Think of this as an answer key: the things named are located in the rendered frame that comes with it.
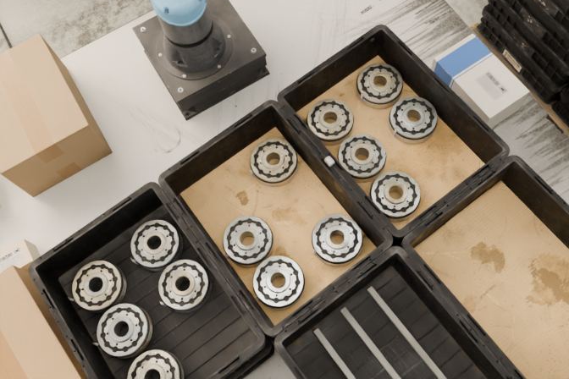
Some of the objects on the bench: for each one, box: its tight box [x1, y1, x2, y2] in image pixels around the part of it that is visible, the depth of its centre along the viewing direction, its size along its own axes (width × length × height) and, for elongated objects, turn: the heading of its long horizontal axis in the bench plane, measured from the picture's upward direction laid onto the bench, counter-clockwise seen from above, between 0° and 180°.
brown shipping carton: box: [0, 34, 113, 197], centre depth 145 cm, size 30×22×16 cm
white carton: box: [431, 34, 530, 128], centre depth 143 cm, size 20×12×9 cm, turn 35°
